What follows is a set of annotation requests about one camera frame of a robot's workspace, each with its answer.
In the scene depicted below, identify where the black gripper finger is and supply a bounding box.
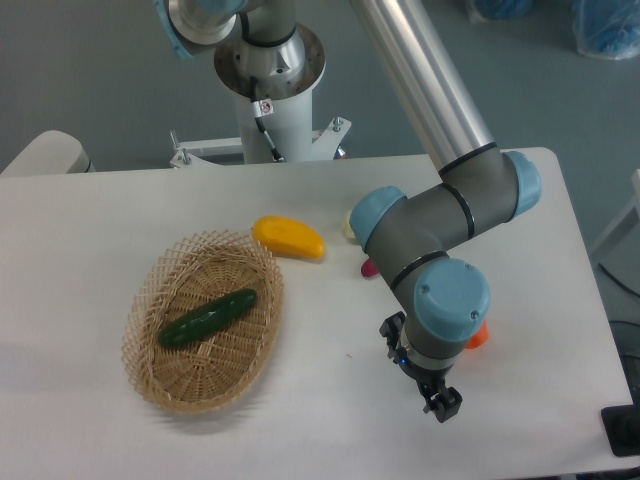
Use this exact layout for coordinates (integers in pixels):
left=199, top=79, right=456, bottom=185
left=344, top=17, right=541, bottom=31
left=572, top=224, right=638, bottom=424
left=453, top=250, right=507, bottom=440
left=418, top=381, right=441, bottom=415
left=432, top=386, right=463, bottom=423

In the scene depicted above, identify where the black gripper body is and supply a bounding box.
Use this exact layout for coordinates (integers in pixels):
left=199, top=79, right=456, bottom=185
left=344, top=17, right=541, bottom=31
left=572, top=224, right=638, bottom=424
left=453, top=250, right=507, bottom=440
left=379, top=312, right=454, bottom=395

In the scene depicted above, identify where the green cucumber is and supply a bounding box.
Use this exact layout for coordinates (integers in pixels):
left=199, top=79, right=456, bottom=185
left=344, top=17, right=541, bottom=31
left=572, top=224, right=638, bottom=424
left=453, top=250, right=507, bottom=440
left=158, top=288, right=258, bottom=349

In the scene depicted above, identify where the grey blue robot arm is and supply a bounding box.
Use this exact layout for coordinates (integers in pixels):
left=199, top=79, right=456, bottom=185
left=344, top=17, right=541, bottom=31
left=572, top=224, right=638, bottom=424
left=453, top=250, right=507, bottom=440
left=154, top=1, right=542, bottom=422

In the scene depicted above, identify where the woven wicker basket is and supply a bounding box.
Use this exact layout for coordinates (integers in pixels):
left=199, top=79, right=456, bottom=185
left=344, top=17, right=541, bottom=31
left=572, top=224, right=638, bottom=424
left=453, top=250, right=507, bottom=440
left=122, top=231, right=284, bottom=414

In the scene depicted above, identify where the orange persimmon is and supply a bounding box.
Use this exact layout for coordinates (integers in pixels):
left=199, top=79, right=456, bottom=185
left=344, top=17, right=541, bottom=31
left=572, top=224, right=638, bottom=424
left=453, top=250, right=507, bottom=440
left=466, top=322, right=490, bottom=350

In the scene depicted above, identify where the purple sweet potato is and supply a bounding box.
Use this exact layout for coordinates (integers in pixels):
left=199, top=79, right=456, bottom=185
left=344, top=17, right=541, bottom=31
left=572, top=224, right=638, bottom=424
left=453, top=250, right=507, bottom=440
left=360, top=258, right=379, bottom=279

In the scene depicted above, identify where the green bok choy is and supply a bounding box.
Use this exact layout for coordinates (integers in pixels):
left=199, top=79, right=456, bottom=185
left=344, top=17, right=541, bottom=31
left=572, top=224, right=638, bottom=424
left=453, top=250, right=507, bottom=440
left=342, top=210, right=356, bottom=241

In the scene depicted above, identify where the black device at edge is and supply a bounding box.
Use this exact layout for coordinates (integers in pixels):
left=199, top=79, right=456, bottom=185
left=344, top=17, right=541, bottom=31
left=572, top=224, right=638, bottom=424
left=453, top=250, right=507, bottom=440
left=601, top=405, right=639, bottom=457

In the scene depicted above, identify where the yellow mango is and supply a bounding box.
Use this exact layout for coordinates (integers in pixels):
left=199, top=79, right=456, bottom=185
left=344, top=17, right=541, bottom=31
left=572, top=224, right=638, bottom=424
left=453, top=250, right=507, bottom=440
left=252, top=216, right=325, bottom=260

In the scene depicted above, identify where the white furniture leg right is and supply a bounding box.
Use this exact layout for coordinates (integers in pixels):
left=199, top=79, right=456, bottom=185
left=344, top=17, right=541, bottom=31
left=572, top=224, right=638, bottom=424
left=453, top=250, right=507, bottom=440
left=589, top=169, right=639, bottom=258

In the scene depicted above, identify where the blue plastic bag centre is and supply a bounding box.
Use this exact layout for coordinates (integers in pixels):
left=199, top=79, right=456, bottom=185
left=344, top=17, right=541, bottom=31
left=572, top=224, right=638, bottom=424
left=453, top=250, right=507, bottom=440
left=464, top=0, right=534, bottom=23

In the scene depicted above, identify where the blue plastic bag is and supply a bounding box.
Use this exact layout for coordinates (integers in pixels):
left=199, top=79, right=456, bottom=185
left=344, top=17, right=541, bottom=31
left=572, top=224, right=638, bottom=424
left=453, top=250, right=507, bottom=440
left=572, top=0, right=639, bottom=60
left=464, top=0, right=534, bottom=23

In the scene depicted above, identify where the blue plastic bag right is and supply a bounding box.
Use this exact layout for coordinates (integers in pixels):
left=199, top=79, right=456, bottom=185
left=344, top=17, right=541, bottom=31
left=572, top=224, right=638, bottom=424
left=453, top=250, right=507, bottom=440
left=572, top=0, right=639, bottom=60

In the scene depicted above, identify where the white chair corner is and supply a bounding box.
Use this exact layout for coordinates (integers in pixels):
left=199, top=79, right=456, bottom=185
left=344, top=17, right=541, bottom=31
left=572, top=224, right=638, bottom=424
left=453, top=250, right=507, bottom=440
left=1, top=130, right=95, bottom=178

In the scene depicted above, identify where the black floor cable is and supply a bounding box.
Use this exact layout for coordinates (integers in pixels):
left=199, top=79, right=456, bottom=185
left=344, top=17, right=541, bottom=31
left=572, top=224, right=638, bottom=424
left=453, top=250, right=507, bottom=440
left=597, top=260, right=640, bottom=294

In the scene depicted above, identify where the black base cable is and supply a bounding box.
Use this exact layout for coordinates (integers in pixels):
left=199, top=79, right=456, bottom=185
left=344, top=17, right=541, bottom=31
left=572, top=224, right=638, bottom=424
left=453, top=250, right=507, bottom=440
left=248, top=75, right=285, bottom=163

